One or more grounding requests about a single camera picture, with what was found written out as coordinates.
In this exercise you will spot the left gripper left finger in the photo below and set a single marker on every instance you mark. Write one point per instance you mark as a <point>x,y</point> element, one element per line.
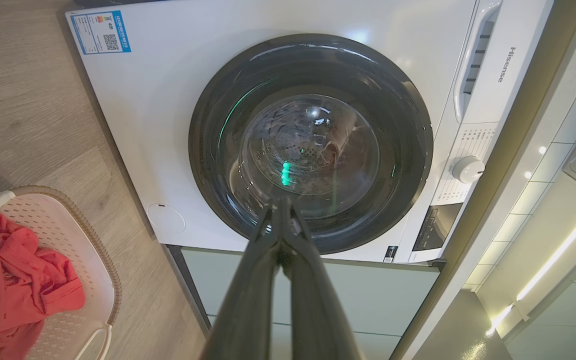
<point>248,300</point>

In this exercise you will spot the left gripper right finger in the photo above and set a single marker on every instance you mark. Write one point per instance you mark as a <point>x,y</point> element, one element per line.
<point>318,310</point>

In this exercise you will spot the white plastic laundry basket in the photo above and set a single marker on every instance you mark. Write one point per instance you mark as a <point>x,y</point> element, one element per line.
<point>75,250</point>

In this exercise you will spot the pale green cabinet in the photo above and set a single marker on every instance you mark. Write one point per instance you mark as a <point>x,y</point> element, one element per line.
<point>383,300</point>

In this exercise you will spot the small black sticker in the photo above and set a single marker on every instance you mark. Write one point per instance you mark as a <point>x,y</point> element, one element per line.
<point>390,254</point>

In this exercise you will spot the round white filter cap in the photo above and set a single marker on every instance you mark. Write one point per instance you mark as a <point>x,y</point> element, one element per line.
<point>166,218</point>

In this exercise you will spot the black washing machine display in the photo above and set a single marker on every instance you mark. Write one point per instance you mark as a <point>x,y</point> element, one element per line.
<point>435,227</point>

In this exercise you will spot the dark round washing machine door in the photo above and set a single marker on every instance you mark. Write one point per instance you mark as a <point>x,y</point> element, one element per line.
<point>218,130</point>

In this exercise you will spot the white washing machine knob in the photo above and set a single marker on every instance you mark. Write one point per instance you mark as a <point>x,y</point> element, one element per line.
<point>468,169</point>

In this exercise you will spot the white washing machine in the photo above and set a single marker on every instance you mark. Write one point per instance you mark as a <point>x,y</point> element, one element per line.
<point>168,100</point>

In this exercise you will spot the red garment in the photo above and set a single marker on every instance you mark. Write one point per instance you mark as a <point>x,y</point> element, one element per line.
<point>13,280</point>

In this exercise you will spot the LED light strip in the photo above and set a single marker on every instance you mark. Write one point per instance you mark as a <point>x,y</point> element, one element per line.
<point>553,260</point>

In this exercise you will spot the white detergent drawer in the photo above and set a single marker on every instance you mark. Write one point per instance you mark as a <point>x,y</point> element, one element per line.
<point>468,55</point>

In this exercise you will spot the blue energy label sticker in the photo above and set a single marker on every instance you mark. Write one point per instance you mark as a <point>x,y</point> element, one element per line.
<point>100,31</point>

